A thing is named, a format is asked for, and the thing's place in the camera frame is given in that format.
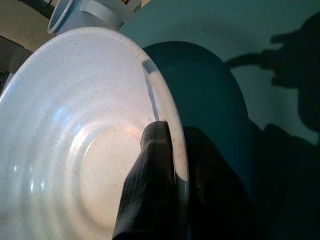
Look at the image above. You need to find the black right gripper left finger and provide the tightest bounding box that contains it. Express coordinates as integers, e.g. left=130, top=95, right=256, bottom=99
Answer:
left=112, top=120, right=179, bottom=240

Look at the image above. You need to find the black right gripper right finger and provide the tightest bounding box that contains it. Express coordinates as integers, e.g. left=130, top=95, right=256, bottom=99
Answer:
left=183, top=126, right=258, bottom=240

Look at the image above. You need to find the white speckled plate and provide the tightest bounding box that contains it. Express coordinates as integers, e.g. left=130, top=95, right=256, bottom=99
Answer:
left=0, top=26, right=190, bottom=240

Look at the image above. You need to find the light blue mug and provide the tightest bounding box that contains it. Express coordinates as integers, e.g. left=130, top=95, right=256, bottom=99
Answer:
left=47, top=0, right=126, bottom=35

